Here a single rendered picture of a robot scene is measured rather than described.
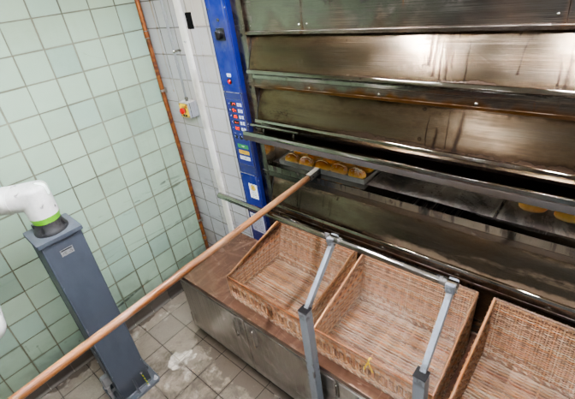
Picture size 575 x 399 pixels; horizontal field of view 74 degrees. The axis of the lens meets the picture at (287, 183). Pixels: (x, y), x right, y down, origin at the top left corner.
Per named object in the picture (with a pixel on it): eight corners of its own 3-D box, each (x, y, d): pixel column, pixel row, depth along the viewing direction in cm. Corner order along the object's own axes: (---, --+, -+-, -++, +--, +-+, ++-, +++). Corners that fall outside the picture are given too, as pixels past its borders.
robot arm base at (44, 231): (23, 224, 191) (17, 215, 188) (54, 211, 200) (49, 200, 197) (40, 242, 174) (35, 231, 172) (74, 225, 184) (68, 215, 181)
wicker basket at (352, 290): (365, 287, 209) (364, 247, 196) (474, 335, 175) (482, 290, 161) (312, 351, 178) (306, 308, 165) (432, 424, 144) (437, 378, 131)
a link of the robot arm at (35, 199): (33, 214, 186) (15, 180, 177) (66, 209, 187) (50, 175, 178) (20, 229, 175) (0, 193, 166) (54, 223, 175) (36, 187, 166)
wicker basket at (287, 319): (286, 250, 246) (280, 214, 233) (362, 285, 210) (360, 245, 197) (229, 296, 216) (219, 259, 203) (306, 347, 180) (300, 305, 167)
